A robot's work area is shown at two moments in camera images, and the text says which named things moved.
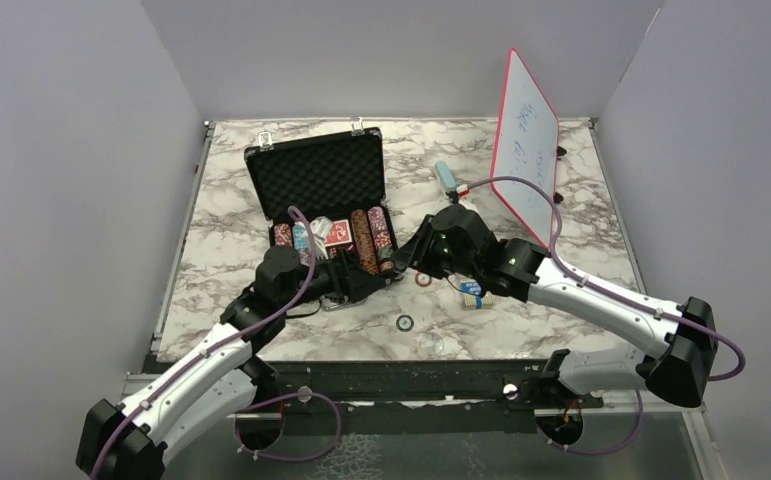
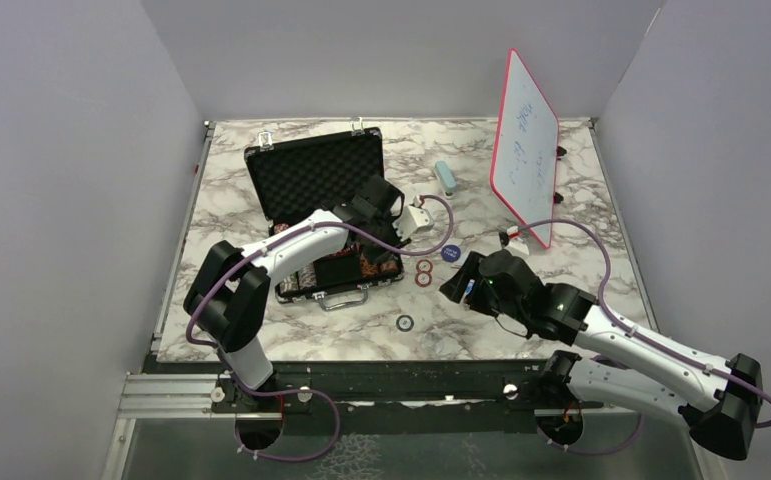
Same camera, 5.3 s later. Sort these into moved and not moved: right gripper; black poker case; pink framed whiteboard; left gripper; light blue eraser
Moved: right gripper; left gripper
Not moved: pink framed whiteboard; black poker case; light blue eraser
